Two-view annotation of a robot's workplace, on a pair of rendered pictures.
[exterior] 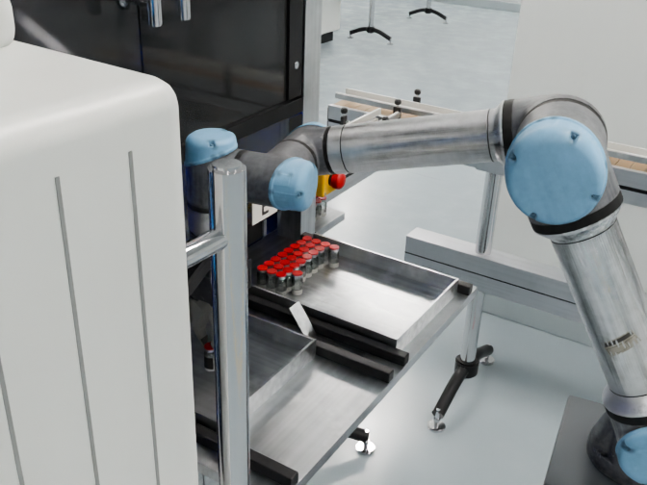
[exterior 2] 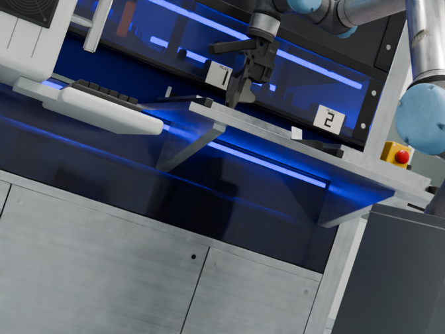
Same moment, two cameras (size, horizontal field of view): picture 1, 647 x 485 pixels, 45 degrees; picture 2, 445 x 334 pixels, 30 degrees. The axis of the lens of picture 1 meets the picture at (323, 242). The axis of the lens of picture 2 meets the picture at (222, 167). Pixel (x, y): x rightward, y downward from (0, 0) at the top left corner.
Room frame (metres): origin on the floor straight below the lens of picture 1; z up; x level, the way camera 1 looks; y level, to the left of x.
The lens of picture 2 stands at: (-0.55, -1.15, 0.67)
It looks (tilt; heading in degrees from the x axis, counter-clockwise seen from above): 3 degrees up; 39
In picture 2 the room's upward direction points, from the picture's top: 19 degrees clockwise
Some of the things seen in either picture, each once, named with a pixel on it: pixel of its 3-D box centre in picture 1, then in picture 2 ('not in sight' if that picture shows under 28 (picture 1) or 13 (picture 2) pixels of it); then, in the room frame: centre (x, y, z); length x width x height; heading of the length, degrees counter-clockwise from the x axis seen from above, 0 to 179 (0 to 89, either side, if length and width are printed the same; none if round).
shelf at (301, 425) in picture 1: (281, 332); (283, 153); (1.18, 0.07, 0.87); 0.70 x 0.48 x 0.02; 149
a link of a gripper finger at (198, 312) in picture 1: (206, 316); (238, 97); (1.07, 0.19, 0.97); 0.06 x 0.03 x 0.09; 149
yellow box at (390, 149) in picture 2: (319, 175); (393, 156); (1.64, 0.02, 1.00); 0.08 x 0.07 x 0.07; 59
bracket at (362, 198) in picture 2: not in sight; (357, 211); (1.39, -0.07, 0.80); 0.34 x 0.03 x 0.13; 59
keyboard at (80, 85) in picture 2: not in sight; (93, 98); (0.63, 0.20, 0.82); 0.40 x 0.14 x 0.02; 56
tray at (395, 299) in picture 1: (349, 288); (351, 165); (1.30, -0.06, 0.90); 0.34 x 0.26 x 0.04; 58
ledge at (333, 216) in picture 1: (306, 217); (377, 196); (1.67, 0.04, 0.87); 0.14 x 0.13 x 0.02; 59
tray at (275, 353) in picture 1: (189, 351); (219, 120); (1.07, 0.22, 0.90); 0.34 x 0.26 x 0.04; 59
